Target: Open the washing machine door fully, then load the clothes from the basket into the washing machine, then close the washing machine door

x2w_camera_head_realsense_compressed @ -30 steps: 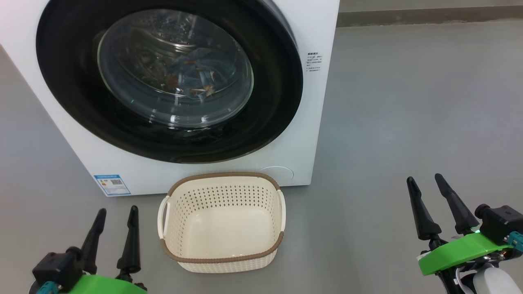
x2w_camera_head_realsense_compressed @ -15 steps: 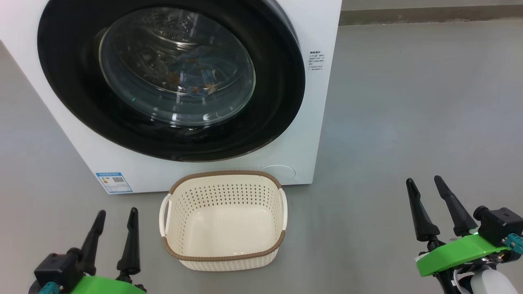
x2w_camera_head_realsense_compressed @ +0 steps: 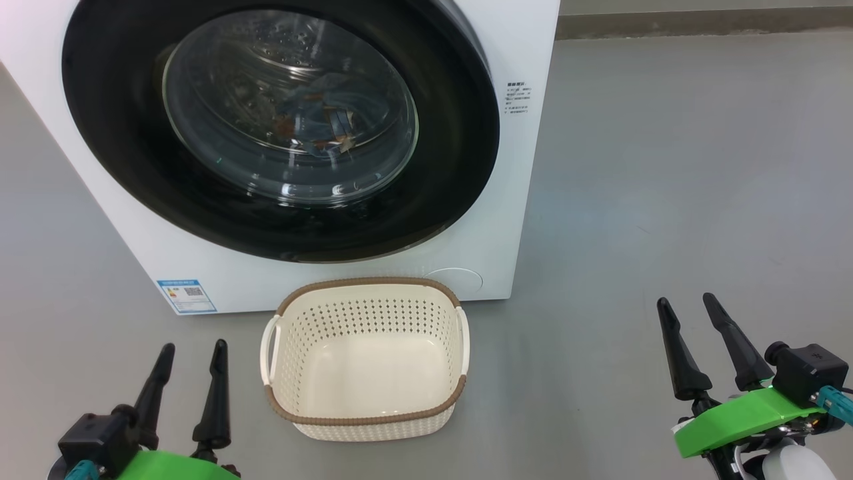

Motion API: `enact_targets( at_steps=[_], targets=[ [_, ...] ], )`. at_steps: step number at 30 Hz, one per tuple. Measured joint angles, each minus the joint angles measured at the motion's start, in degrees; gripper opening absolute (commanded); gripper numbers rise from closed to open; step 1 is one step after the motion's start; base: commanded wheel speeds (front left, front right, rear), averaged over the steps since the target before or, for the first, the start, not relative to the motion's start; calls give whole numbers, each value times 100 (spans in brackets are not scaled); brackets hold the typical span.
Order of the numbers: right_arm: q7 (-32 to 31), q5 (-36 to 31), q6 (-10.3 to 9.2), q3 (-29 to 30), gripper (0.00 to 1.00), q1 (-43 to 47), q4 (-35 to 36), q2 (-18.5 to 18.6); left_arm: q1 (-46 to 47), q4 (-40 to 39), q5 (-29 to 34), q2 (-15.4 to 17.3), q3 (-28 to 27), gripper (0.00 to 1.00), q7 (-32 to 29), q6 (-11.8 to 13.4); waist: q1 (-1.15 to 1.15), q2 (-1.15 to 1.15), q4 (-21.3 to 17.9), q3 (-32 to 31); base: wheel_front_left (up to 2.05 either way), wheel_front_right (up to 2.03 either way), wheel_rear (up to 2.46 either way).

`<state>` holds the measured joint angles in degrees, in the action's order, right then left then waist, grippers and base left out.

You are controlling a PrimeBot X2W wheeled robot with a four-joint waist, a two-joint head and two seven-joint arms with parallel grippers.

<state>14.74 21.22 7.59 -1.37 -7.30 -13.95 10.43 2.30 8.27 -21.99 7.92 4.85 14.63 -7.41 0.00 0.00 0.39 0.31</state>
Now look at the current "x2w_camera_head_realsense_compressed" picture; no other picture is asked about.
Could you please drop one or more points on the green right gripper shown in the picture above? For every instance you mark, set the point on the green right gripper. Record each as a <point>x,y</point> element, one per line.
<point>746,420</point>

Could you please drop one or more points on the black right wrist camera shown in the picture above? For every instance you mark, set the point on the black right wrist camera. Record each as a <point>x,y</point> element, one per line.
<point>810,370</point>

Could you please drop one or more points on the white front-load washing machine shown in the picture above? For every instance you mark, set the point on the white front-load washing machine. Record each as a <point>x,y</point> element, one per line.
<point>506,233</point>

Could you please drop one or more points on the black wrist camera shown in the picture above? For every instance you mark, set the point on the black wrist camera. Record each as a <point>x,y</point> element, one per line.
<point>100,436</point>
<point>810,370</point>

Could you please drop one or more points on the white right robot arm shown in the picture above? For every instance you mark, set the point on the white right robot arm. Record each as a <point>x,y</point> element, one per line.
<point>793,466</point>

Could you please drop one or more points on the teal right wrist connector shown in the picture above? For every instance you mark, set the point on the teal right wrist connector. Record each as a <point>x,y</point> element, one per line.
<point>836,402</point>

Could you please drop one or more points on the round white filter cover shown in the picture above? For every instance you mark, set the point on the round white filter cover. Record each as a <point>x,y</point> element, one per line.
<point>460,280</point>

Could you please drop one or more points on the cream perforated laundry basket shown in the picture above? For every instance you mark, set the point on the cream perforated laundry basket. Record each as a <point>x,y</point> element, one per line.
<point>373,373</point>

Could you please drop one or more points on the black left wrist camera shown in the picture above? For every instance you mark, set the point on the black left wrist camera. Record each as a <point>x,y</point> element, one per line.
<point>100,436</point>

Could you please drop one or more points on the blue energy label sticker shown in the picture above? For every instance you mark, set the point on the blue energy label sticker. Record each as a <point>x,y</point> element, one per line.
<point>186,296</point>

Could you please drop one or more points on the black round glass washer door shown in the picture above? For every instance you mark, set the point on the black round glass washer door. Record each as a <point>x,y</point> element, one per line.
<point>120,133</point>

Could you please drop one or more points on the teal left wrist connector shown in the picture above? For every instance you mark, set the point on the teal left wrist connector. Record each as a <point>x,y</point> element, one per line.
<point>80,470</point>

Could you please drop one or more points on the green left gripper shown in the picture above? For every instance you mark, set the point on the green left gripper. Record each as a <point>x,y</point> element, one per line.
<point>173,466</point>

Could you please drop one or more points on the washing machine drum opening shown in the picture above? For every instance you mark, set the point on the washing machine drum opening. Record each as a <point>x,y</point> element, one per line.
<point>233,80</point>

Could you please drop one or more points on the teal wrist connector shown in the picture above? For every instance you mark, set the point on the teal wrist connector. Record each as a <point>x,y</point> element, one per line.
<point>80,470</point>
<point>836,402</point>

